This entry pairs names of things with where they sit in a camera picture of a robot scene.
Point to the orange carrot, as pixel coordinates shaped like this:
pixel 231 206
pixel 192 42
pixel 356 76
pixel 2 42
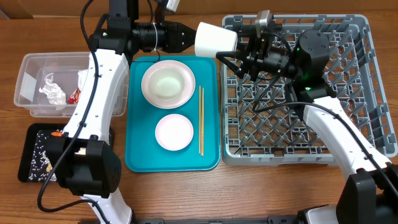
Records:
pixel 57 134

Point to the cream plastic cup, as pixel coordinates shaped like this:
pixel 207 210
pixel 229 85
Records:
pixel 210 40

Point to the cream bowl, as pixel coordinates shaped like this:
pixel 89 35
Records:
pixel 166 84

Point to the red snack wrapper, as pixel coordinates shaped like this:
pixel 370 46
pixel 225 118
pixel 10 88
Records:
pixel 74 97

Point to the pink plate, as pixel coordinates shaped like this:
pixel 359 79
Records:
pixel 188 90

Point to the black waste tray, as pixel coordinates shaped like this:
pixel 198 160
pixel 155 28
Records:
pixel 29 146

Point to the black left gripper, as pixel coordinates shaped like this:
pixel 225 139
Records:
pixel 172 40

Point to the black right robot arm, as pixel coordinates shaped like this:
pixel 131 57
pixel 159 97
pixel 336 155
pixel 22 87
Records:
pixel 370 191

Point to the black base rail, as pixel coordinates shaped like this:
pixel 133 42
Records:
pixel 277 219

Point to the small pink bowl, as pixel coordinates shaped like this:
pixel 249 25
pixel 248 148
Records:
pixel 174 132

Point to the grey dishwasher rack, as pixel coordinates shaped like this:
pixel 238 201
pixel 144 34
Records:
pixel 279 137

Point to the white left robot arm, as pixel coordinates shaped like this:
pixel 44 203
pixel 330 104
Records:
pixel 82 158

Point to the white napkin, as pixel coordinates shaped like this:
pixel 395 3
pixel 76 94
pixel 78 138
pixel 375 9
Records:
pixel 82 75

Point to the clear plastic waste bin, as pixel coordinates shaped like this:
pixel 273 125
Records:
pixel 35 67

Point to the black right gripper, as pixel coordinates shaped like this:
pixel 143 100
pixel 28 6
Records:
pixel 255 51

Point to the foil wrapper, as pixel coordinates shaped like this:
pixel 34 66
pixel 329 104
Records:
pixel 54 94

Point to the rice and peanut scraps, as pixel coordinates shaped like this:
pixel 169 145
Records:
pixel 40 165

